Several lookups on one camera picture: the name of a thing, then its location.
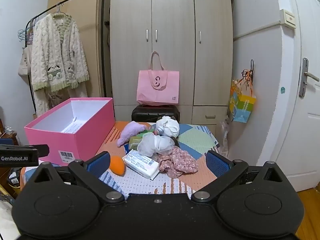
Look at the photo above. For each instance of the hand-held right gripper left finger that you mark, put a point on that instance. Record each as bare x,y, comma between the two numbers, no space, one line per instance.
100,162

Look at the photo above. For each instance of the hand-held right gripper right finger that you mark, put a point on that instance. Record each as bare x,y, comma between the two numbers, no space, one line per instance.
217,163

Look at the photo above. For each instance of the orange egg-shaped sponge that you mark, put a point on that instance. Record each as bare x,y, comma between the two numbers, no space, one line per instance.
117,166

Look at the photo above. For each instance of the pink cardboard box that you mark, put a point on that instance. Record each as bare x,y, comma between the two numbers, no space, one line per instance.
75,142

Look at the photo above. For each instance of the pink floral scrunchie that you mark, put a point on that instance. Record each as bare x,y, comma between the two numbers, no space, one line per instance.
180,163

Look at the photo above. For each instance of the olive green soft toy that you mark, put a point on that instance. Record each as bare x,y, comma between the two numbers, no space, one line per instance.
133,142

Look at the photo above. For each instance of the white tissue pack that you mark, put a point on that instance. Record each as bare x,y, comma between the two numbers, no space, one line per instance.
140,163

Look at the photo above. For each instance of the purple plush toy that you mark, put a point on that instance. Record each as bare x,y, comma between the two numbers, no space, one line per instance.
130,131

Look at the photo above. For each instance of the white mesh bath sponge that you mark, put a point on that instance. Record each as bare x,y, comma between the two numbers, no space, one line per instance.
150,145

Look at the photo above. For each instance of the white plush dog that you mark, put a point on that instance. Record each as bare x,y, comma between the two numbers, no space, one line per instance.
167,126

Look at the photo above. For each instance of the crumpled clear plastic bag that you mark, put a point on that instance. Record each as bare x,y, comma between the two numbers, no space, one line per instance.
225,135

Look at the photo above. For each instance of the colourful paper gift bag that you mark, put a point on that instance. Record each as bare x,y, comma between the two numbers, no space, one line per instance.
243,107

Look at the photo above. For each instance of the black suitcase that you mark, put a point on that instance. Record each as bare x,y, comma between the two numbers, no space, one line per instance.
145,113

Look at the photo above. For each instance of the white door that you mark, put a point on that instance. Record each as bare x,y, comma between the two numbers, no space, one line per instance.
300,130

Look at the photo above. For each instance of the beige canvas bag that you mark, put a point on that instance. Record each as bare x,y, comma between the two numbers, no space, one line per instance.
25,65

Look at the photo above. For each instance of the pink tote bag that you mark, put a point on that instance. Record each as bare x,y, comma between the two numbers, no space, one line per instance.
157,90

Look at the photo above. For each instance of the teal round sticker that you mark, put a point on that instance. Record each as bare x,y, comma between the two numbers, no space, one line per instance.
283,90

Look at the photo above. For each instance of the pale grey refrigerator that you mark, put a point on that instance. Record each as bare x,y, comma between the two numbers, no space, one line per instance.
257,67

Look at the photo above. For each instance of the cream fleece robe green trim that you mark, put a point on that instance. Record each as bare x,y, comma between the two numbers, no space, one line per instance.
60,55

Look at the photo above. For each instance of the black metal clothes rack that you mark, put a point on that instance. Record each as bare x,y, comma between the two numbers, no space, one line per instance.
102,30

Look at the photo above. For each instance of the tall beige cabinet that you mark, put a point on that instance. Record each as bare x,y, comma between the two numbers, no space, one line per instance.
90,17

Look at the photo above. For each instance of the beige three-door wardrobe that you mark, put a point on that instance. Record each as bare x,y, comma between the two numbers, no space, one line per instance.
175,17

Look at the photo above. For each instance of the cream light switch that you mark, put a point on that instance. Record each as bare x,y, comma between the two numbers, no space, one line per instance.
288,18

